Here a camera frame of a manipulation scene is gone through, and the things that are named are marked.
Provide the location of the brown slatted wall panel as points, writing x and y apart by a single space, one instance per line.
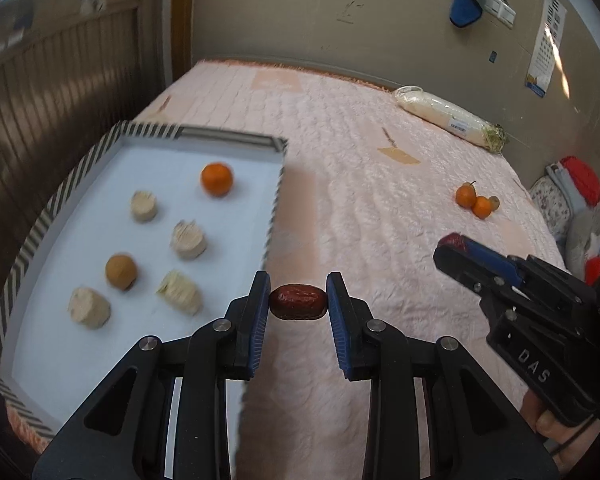
55 110

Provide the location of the wooden door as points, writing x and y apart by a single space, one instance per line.
182 20

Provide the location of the wall calendar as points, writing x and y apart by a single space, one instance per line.
545 45

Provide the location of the red knit cloth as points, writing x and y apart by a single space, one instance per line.
582 177

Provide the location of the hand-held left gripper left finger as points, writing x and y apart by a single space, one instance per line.
257 330

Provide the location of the light blue cloth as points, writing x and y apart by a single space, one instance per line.
565 182

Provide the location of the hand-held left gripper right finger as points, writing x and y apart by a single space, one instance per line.
337 330

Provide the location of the plastic-wrapped daikon radish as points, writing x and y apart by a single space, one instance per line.
440 110

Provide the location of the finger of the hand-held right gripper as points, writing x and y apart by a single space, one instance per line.
465 270
490 259

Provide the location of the pink quilted bedspread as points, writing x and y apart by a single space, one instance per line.
380 240

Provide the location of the striped-edge white tray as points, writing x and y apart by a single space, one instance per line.
80 185

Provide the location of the red date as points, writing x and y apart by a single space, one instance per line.
452 241
298 301

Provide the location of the beige sugarcane chunk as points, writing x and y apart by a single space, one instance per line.
180 292
143 205
89 307
187 239

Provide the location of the person's right hand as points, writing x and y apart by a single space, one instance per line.
550 425

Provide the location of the white wall socket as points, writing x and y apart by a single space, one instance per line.
500 5

